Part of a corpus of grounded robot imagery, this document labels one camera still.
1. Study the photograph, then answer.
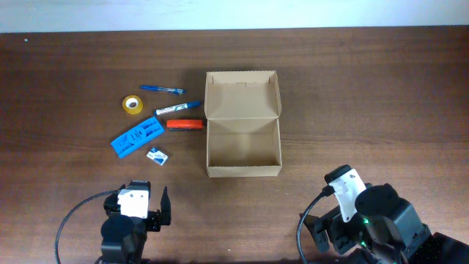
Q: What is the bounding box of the blue plastic tray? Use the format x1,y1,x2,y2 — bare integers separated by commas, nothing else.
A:
111,117,165,158

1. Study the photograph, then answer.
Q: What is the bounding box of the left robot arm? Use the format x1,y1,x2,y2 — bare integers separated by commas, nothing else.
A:
99,180,171,264

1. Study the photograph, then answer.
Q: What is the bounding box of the yellow tape roll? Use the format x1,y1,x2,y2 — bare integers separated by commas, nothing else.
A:
122,95,144,115

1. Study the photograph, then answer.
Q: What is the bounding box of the blue whiteboard marker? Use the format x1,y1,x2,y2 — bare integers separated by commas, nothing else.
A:
154,100,202,116

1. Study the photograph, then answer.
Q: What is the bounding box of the cardboard box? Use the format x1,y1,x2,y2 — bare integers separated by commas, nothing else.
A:
204,70,282,178

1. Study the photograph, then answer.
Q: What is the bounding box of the blue ballpoint pen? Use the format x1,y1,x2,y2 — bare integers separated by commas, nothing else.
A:
140,85,187,95

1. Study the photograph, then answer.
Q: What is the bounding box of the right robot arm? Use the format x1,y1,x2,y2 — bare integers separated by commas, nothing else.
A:
296,183,468,264

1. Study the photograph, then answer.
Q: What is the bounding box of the white blue staples box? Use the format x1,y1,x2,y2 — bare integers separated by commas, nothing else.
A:
147,147,169,166

